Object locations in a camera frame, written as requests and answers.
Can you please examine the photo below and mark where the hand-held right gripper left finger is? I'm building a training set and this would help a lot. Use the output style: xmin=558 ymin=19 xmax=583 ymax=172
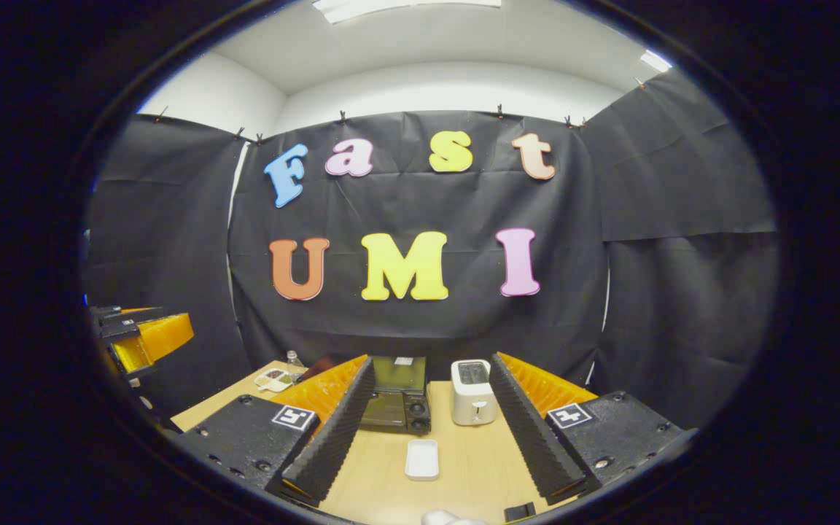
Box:
xmin=176 ymin=355 xmax=377 ymax=506

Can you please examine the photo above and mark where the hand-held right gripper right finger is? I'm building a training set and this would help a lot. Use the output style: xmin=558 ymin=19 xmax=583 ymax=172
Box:
xmin=489 ymin=352 xmax=691 ymax=505

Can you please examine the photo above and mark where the black electric oven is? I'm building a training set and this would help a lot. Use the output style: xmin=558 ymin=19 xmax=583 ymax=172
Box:
xmin=359 ymin=356 xmax=432 ymax=436

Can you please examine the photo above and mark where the white toaster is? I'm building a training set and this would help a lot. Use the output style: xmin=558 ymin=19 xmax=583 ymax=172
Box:
xmin=451 ymin=359 xmax=497 ymax=427

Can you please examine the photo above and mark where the white divided snack plate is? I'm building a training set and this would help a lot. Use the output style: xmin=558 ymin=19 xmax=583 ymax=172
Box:
xmin=254 ymin=368 xmax=295 ymax=393

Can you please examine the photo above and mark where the white rectangular dish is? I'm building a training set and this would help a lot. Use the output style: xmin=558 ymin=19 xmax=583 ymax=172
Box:
xmin=405 ymin=439 xmax=440 ymax=481

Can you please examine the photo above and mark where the black backdrop cloth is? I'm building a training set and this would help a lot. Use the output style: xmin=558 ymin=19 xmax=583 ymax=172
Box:
xmin=85 ymin=69 xmax=779 ymax=431

